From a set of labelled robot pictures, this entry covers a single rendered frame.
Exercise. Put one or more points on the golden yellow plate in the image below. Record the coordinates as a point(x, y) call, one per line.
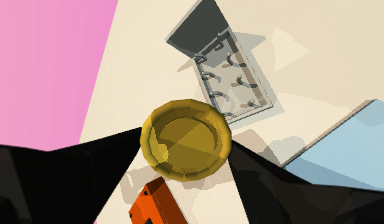
point(186, 140)

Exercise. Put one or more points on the grey dish rack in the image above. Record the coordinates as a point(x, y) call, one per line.
point(227, 77)

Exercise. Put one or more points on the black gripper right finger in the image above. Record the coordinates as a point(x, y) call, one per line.
point(273, 195)

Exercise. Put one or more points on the light blue square mat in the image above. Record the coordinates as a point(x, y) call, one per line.
point(351, 155)

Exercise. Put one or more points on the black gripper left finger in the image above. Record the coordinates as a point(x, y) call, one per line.
point(69, 185)

